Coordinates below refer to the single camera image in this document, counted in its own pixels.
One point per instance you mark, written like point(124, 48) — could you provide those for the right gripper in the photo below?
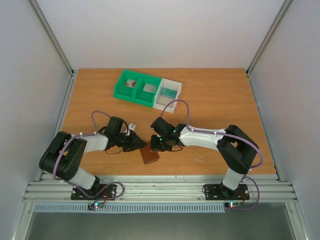
point(157, 142)

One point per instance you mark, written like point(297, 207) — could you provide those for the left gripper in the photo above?
point(134, 145)

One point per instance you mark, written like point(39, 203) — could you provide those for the brown leather card holder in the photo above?
point(149, 156)

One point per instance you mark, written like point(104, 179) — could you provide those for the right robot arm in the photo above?
point(236, 148)

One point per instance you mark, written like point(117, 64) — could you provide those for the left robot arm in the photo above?
point(63, 156)

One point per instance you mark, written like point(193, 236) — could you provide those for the teal vip card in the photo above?
point(170, 93)

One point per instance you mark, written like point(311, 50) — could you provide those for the white vip card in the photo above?
point(150, 88)

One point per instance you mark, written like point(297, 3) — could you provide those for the red patterned card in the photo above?
point(130, 83)

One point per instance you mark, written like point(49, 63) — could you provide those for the white bin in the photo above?
point(160, 102)

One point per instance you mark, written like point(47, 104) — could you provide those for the middle green bin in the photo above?
point(144, 98)

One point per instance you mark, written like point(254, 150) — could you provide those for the green bin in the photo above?
point(144, 98)
point(121, 90)

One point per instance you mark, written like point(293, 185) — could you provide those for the left green bin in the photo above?
point(121, 90)

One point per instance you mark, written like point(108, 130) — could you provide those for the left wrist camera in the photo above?
point(131, 128)

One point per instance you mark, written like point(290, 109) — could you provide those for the aluminium rail frame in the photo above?
point(164, 188)

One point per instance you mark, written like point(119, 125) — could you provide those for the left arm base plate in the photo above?
point(80, 194)

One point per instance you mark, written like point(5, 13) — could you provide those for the grey slotted cable duct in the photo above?
point(129, 208)

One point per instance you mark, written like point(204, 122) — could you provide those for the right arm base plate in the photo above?
point(215, 192)

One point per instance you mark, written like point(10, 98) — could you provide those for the right frame post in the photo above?
point(269, 34)

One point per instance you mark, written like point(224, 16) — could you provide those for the frame post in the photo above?
point(269, 34)
point(47, 28)

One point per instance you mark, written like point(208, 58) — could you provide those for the left frame post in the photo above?
point(47, 28)

